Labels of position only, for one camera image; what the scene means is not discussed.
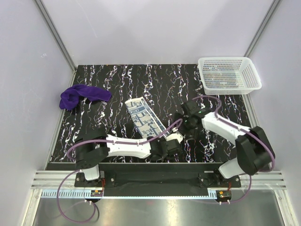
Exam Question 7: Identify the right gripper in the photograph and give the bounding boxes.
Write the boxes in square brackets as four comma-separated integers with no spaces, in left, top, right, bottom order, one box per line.
[171,112,198,140]

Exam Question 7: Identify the blue white patterned towel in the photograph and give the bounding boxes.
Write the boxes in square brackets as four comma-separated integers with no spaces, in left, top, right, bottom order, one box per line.
[125,97,166,138]

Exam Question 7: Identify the purple towel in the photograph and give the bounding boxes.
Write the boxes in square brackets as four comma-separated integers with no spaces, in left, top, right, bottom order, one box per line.
[59,84,112,111]

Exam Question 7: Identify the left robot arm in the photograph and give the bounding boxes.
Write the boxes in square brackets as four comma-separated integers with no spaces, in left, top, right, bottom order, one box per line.
[73,132,183,186]

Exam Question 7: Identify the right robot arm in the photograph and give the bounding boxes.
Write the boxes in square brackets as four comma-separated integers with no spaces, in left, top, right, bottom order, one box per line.
[174,101,275,187]

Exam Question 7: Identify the black marble pattern mat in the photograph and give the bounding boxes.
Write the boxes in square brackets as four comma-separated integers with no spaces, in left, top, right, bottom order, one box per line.
[50,64,252,163]

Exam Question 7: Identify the white plastic basket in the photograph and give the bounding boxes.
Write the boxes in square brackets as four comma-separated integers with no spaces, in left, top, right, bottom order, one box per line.
[198,57,262,95]

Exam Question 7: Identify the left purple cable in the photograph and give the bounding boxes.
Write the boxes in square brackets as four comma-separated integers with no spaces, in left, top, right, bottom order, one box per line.
[56,118,183,223]

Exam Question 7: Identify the purple cable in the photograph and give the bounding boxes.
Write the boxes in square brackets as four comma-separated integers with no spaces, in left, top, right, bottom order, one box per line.
[56,118,183,223]
[192,95,276,204]

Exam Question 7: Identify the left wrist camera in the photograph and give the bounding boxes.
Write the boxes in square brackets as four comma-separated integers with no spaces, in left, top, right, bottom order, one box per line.
[165,133,183,143]

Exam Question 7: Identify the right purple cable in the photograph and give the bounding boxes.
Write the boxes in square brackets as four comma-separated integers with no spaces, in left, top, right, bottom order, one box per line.
[192,95,276,204]

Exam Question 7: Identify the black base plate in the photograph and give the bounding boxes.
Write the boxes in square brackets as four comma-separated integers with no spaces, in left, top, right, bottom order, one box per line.
[74,163,241,188]

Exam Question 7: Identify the aluminium frame rail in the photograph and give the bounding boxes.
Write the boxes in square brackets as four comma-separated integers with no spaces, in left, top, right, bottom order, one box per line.
[30,170,287,189]

